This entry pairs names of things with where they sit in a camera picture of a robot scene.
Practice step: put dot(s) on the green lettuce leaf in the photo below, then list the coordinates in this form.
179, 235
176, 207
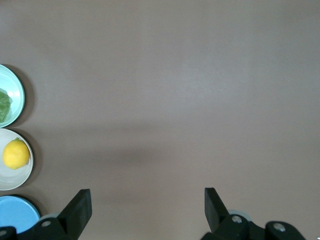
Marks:
4, 105

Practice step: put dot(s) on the white plate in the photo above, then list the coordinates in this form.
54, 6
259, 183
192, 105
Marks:
15, 178

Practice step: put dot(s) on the mint green plate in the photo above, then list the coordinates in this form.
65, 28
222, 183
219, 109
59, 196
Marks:
18, 100

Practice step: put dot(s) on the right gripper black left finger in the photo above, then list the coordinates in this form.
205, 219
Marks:
77, 212

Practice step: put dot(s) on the yellow lemon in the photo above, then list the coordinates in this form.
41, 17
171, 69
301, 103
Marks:
15, 155

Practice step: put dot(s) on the blue plate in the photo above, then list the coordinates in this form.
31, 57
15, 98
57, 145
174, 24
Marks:
15, 212

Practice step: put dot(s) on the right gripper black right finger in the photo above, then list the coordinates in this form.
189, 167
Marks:
215, 212

